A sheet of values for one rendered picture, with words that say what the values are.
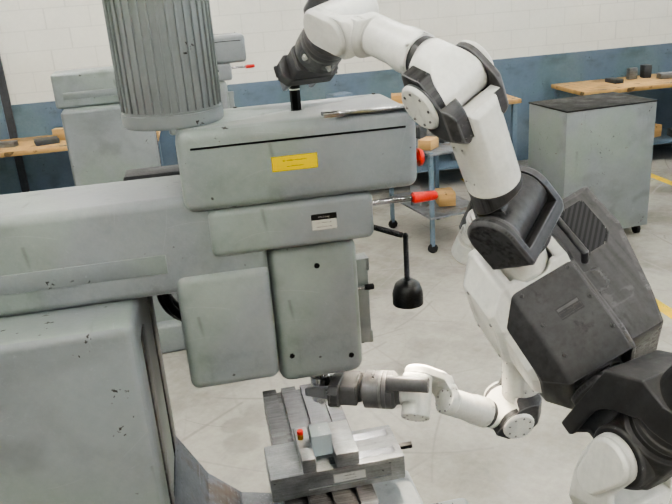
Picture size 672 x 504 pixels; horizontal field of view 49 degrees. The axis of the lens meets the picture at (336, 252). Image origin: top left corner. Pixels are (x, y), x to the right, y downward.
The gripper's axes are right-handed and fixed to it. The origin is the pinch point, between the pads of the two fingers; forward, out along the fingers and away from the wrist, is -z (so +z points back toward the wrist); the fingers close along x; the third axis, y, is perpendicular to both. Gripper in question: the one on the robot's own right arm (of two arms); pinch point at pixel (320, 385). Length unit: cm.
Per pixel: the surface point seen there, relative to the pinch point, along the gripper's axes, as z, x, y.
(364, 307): 11.4, -3.0, -19.4
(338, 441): 0.4, -9.2, 21.9
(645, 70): 178, -759, 29
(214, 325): -15.0, 20.3, -25.4
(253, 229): -5.5, 16.1, -44.7
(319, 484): -3.5, -1.8, 30.1
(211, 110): -12, 13, -68
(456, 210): -8, -435, 93
